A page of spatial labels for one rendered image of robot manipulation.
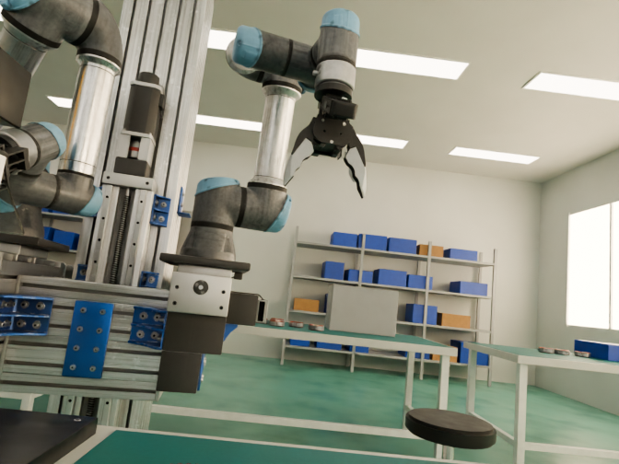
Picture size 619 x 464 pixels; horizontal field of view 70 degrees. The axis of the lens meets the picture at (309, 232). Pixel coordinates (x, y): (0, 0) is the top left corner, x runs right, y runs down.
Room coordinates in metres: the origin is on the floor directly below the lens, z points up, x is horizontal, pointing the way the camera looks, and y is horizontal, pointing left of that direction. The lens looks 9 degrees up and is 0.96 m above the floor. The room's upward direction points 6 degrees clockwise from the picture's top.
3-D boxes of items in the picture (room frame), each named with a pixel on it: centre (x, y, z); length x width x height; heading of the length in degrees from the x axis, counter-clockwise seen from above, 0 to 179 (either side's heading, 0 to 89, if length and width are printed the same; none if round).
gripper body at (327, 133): (0.79, -0.01, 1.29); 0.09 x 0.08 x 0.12; 11
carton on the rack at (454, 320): (6.79, -2.29, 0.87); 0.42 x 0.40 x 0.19; 91
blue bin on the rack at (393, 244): (6.75, -1.40, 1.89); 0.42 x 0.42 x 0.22; 2
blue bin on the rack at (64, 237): (6.58, 3.53, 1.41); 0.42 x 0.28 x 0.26; 4
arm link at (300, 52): (0.87, 0.03, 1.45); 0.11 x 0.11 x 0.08; 19
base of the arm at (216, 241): (1.21, 0.27, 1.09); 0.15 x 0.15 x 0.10
